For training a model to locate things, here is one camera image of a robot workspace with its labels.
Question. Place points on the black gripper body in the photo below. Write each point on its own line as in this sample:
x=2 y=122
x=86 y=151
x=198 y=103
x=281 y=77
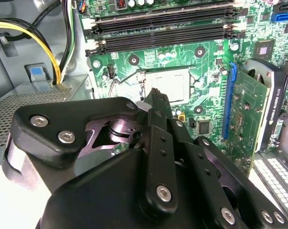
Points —
x=98 y=190

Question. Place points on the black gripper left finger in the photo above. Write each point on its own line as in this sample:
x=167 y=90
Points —
x=98 y=107

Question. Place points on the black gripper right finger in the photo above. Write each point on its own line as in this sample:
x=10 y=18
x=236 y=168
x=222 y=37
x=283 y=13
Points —
x=206 y=162

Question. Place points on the metal socket cover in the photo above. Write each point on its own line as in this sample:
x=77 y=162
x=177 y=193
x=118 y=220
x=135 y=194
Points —
x=142 y=82

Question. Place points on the silver CPU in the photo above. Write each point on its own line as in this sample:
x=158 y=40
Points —
x=172 y=83

